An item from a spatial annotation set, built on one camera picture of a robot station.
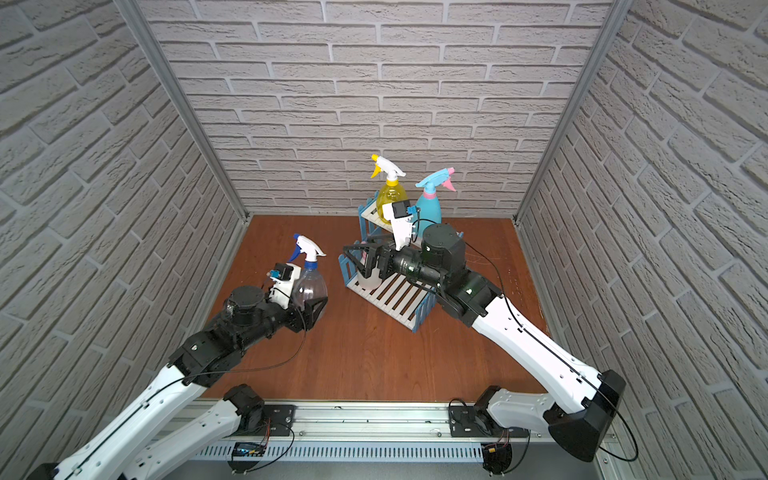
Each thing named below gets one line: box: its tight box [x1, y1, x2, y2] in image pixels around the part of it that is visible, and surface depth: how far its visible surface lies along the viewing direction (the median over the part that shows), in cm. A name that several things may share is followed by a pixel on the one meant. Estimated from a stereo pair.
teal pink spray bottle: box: [415, 167, 456, 238], surface depth 67 cm
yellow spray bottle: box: [370, 154, 409, 225], surface depth 72 cm
